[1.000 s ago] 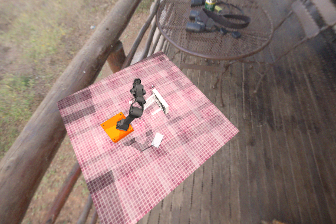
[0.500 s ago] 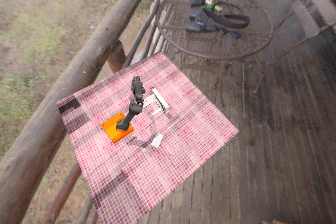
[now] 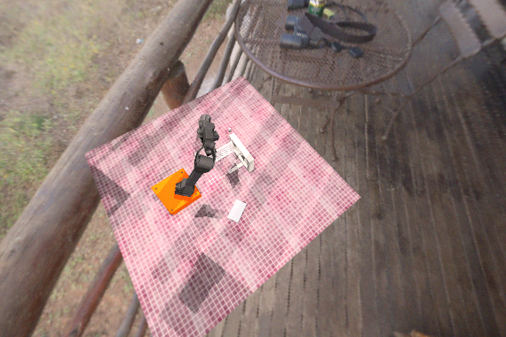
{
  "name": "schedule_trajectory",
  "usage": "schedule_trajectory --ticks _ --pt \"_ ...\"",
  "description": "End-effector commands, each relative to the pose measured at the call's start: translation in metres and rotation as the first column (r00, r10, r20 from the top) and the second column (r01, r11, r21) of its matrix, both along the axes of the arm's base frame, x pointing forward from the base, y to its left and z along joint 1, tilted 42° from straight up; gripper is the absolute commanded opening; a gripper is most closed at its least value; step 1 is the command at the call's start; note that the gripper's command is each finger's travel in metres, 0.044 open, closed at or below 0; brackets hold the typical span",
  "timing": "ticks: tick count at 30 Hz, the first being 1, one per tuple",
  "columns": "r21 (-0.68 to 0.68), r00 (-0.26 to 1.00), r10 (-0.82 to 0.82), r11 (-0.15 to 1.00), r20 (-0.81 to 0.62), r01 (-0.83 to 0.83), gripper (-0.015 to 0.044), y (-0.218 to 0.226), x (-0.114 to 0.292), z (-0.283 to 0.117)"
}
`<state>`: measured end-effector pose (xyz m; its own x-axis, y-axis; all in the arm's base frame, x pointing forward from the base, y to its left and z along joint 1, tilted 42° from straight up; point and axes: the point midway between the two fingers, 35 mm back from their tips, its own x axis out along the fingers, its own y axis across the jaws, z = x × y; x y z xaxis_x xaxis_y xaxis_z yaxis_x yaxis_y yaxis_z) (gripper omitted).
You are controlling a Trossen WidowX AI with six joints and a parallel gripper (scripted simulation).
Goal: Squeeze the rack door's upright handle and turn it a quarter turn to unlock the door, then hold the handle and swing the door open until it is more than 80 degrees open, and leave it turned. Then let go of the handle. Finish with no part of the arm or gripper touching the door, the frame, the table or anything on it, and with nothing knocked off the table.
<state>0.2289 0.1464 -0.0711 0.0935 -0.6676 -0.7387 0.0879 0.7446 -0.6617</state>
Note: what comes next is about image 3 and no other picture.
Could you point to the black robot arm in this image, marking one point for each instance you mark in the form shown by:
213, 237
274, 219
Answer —
202, 164

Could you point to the white rectangular block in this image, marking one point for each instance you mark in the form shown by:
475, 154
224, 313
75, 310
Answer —
237, 210

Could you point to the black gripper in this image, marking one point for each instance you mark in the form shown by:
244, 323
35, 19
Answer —
207, 151

